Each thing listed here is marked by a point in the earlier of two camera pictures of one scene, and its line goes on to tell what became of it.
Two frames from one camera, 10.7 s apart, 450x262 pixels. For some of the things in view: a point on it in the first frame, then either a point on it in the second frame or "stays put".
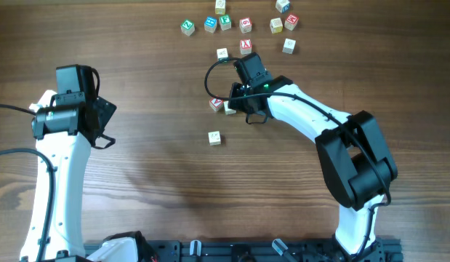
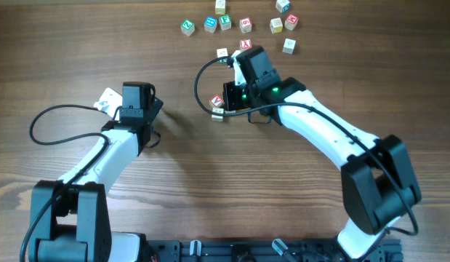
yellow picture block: [276, 25] stays put
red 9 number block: [245, 25] stays put
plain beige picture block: [214, 137] -> [217, 118]
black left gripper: [105, 110] -> [156, 105]
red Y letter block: [246, 46] stays put
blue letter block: [210, 24] stays put
